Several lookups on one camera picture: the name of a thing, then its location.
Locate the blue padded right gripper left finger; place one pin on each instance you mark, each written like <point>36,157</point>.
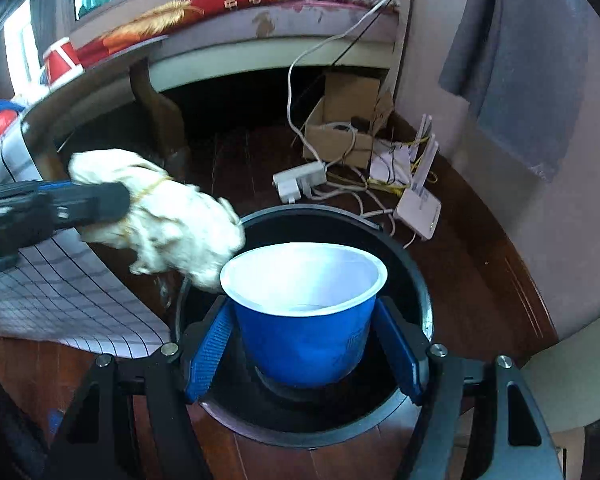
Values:
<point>204,344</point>

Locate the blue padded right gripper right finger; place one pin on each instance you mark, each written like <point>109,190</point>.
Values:
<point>404,345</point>

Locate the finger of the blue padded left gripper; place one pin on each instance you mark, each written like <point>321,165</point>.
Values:
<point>74,204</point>

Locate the white paper wad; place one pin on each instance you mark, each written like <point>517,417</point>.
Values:
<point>169,225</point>

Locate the blue plastic cup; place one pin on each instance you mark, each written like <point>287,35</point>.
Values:
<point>304,309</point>

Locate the white grid tablecloth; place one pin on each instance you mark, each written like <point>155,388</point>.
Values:
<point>60,291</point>

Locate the brown wooden table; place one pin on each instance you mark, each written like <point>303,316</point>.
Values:
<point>105,86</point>

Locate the white wifi router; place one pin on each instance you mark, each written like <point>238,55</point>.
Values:
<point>417,208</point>

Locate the white power strip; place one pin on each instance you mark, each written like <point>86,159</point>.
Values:
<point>293,183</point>

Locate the brown cardboard box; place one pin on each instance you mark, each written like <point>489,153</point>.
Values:
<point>345,122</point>

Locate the grey hanging cloth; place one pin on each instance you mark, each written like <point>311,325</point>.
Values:
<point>520,65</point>

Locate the bed with white frame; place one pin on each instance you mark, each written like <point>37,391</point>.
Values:
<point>254,39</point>

